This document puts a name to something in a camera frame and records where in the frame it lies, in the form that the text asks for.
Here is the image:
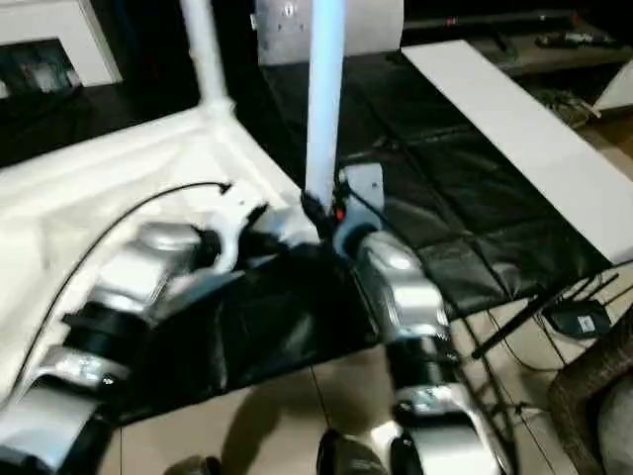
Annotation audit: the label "dark left robot foot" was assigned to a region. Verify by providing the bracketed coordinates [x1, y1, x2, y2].
[165, 454, 223, 475]

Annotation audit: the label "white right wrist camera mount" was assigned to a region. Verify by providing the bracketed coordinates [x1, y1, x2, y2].
[331, 165, 386, 263]

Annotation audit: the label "white storage box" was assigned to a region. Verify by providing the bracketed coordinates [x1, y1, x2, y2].
[591, 63, 633, 120]

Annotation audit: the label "black metal stand leg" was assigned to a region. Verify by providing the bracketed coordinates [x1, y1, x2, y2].
[470, 271, 619, 360]

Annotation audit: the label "white plastic table top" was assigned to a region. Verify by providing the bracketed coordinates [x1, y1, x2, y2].
[0, 98, 322, 412]

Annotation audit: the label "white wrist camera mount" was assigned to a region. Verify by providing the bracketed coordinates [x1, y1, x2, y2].
[331, 165, 386, 263]
[207, 185, 271, 276]

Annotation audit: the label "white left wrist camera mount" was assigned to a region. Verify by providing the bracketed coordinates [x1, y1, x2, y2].
[207, 185, 271, 276]

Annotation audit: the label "dark robot foot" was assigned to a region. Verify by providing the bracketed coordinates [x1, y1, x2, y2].
[165, 454, 223, 475]
[316, 428, 387, 475]

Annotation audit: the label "black table mat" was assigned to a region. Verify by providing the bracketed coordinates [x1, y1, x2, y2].
[0, 48, 614, 427]

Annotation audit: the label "black router box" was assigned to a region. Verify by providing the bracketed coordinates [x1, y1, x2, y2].
[549, 299, 610, 340]

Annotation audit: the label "dark right robot foot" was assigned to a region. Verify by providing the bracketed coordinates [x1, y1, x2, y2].
[316, 428, 387, 475]

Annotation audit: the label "tangled white cables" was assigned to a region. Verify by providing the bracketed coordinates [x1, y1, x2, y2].
[538, 88, 602, 129]

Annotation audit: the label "black remote control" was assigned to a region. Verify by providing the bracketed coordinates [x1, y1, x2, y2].
[536, 32, 619, 49]

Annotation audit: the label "brown wicker basket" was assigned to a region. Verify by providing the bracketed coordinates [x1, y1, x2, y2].
[546, 321, 633, 475]

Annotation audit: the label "grey pillow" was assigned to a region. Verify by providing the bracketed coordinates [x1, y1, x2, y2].
[250, 0, 407, 66]

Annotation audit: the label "white plastic table leg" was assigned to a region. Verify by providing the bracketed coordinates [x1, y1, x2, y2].
[302, 0, 347, 209]
[178, 0, 234, 123]

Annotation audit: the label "grey low tv bench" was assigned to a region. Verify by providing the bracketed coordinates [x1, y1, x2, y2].
[467, 27, 633, 78]

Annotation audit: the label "white glass-door cabinet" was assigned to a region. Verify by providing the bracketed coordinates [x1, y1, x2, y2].
[0, 0, 123, 95]

